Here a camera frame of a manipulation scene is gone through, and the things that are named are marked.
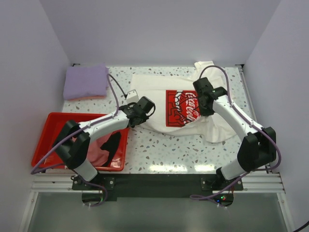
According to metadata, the white t-shirt red print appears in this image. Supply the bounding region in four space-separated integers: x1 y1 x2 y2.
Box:
130 61 236 143

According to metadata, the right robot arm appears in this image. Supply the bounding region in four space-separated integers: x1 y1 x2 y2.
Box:
193 77 277 190

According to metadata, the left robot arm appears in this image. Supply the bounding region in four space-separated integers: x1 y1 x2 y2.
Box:
51 97 155 189

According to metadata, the black garment in bin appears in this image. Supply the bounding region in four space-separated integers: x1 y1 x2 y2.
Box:
100 132 121 167

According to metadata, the pink t-shirt in bin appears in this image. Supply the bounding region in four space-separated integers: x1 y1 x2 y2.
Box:
87 133 112 167

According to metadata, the folded purple t-shirt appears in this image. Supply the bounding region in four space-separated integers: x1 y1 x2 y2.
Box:
63 64 109 100

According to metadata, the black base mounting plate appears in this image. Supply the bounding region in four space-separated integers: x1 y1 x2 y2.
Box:
71 174 244 205

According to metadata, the red plastic bin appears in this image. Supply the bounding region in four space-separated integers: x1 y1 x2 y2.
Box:
31 112 129 172

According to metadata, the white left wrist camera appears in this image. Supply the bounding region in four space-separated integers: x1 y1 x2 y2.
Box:
126 89 139 104

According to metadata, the aluminium frame rail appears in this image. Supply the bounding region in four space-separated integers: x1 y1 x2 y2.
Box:
31 173 285 193

